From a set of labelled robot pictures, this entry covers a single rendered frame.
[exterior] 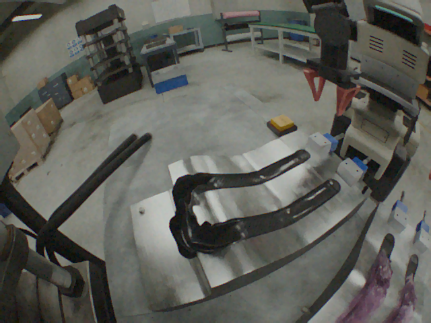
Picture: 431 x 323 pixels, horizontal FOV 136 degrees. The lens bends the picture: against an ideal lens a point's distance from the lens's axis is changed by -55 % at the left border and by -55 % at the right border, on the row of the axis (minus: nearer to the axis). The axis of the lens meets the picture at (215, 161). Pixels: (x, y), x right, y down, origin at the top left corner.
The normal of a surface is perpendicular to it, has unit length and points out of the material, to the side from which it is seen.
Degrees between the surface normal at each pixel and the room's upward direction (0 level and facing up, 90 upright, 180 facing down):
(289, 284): 0
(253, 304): 0
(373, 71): 90
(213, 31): 90
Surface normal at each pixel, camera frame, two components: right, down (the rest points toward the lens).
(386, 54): -0.76, 0.61
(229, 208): 0.22, -0.79
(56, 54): 0.31, 0.63
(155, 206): -0.15, -0.70
